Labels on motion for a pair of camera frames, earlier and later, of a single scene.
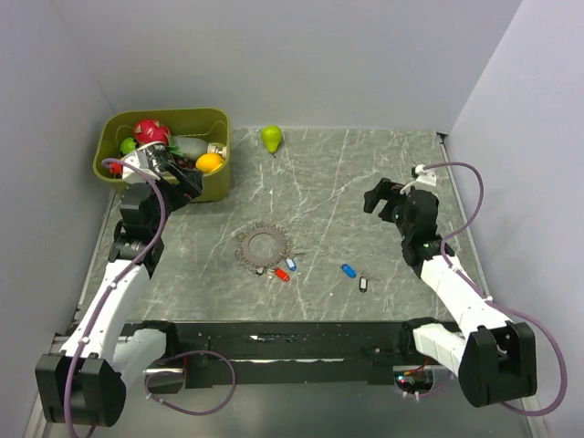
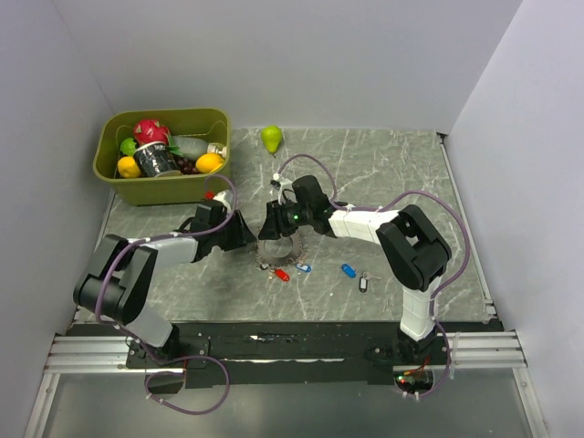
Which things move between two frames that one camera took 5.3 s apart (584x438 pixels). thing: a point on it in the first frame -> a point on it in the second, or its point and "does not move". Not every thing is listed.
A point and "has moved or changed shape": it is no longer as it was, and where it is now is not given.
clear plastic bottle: (192, 148) does not move
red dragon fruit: (151, 130) does not move
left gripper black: (188, 187) -> (242, 234)
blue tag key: (349, 270) does not move
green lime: (128, 145) does not move
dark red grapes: (185, 162) does not move
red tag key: (282, 274) does not move
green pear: (272, 135) does not move
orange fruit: (209, 162) does not move
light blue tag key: (290, 264) -> (304, 267)
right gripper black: (387, 191) -> (274, 226)
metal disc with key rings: (262, 245) has moved or changed shape
